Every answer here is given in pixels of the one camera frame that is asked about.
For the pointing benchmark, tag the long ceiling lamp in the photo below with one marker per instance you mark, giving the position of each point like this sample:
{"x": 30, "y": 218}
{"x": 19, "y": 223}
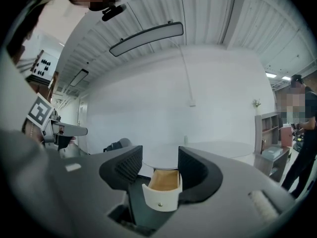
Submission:
{"x": 79, "y": 77}
{"x": 146, "y": 38}

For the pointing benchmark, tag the small potted plant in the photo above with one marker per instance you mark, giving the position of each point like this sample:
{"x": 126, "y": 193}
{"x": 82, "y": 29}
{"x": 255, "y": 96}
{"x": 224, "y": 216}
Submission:
{"x": 256, "y": 105}

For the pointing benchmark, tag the white board with black dots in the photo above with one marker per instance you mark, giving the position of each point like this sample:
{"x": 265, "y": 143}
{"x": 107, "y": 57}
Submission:
{"x": 44, "y": 66}

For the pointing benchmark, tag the white door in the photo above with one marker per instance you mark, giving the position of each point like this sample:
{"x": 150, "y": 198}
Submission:
{"x": 83, "y": 113}

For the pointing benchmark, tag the dark backpack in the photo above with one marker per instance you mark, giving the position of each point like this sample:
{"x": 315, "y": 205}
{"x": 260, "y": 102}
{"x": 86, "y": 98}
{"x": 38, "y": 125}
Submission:
{"x": 112, "y": 147}

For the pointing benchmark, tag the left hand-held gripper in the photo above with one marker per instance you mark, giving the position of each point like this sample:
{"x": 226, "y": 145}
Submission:
{"x": 39, "y": 110}

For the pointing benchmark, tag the grey box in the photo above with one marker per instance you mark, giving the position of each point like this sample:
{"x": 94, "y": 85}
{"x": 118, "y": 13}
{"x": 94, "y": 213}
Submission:
{"x": 272, "y": 152}

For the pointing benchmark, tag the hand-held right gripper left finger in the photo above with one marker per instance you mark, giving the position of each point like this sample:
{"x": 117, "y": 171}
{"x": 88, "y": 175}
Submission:
{"x": 119, "y": 167}

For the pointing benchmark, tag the pink box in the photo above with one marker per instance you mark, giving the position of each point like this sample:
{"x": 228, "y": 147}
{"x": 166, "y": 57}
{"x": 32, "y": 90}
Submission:
{"x": 287, "y": 136}

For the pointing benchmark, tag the grey open shelf cabinet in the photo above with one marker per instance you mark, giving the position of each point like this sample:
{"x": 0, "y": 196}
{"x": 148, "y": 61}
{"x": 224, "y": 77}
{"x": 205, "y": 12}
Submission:
{"x": 270, "y": 133}

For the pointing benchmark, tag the large white wood-lined drawer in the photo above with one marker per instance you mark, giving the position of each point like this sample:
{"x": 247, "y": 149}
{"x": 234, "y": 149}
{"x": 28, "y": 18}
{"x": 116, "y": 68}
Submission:
{"x": 161, "y": 197}

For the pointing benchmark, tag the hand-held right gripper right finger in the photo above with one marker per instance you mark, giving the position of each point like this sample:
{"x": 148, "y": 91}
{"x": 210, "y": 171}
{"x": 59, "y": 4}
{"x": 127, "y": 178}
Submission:
{"x": 198, "y": 172}

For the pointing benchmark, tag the black head-worn camera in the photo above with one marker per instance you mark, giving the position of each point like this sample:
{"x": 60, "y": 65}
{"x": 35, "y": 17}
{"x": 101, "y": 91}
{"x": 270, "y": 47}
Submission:
{"x": 114, "y": 12}

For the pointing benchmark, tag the grey chair black frame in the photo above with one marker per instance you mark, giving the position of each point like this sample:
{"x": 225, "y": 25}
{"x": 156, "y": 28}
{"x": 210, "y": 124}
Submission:
{"x": 125, "y": 142}

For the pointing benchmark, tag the person's left forearm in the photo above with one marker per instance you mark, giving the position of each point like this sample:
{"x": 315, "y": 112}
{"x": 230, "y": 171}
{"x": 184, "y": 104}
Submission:
{"x": 31, "y": 133}

